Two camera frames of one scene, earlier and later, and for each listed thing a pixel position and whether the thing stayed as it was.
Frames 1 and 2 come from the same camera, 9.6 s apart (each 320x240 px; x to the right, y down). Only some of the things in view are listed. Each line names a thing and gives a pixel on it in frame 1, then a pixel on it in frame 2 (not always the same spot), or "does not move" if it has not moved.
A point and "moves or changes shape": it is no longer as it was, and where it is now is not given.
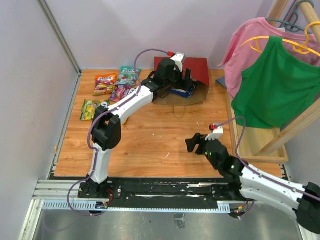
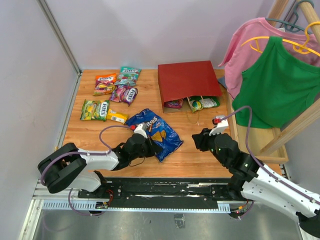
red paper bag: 199,68 moves or changes shape
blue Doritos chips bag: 187,94 -> 158,132
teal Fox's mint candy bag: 127,76 does not move
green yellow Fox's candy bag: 89,107 does not move
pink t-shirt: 249,42 does not move
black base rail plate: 194,192 does not move
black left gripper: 183,84 -> 154,148
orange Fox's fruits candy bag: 105,84 does not move
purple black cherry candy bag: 120,92 does not move
